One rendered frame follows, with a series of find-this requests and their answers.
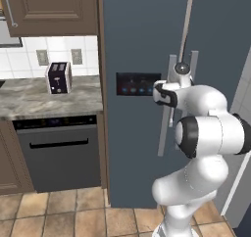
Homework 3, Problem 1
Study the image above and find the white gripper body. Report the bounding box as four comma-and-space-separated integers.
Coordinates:
167, 104, 176, 128

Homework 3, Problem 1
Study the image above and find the blue-grey freezer door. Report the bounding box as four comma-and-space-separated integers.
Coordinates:
101, 0, 194, 210

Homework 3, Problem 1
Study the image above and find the blue-grey fridge door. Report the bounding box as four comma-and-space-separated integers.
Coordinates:
178, 0, 251, 216

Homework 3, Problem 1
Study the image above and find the brown cupboard side panel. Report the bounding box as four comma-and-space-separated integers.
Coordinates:
96, 0, 111, 190

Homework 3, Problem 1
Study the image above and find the black and white toaster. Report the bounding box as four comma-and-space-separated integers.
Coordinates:
44, 61, 74, 96

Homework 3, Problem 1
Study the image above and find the dark grey dishwasher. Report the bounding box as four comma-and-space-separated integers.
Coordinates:
12, 115, 102, 194

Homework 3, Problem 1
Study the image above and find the brown base cupboard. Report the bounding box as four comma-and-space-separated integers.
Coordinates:
0, 118, 35, 196

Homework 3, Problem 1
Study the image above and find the grey freezer door handle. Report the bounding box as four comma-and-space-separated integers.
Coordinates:
157, 54, 178, 158

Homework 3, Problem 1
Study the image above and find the grey fridge door handle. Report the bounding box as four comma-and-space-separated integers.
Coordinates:
190, 50, 200, 85

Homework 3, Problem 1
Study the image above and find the grey wall outlet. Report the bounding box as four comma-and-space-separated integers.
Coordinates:
35, 49, 50, 67
71, 48, 83, 66

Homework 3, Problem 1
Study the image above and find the black dishwasher handle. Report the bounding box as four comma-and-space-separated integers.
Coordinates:
28, 137, 90, 150

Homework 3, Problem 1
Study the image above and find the brown wall cupboard door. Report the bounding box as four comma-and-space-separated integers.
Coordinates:
0, 0, 99, 38

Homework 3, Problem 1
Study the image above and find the silver cupboard door handle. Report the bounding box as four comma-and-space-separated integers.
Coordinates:
2, 0, 19, 28

